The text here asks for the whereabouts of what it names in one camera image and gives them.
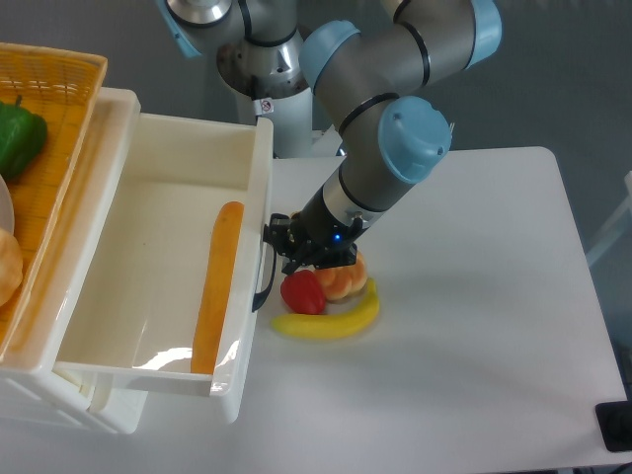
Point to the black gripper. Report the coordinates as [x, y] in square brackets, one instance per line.
[289, 238]

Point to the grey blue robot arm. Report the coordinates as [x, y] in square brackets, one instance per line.
[366, 85]

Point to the white drawer cabinet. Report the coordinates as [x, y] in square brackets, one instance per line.
[34, 387]

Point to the red bell pepper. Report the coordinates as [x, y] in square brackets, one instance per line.
[302, 293]

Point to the braided bread roll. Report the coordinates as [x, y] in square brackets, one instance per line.
[341, 282]

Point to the long baguette bread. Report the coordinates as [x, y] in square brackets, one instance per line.
[216, 289]

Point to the yellow banana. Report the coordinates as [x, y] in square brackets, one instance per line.
[332, 327]

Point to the orange plastic basket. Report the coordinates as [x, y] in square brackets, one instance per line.
[62, 87]

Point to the round bread bun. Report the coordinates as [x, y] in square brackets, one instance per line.
[11, 266]

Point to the white plate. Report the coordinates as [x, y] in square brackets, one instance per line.
[7, 216]

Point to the green bell pepper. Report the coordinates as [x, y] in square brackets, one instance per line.
[23, 136]

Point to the black device at edge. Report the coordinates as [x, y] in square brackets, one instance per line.
[614, 420]

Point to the white chair frame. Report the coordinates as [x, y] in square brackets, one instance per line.
[615, 226]

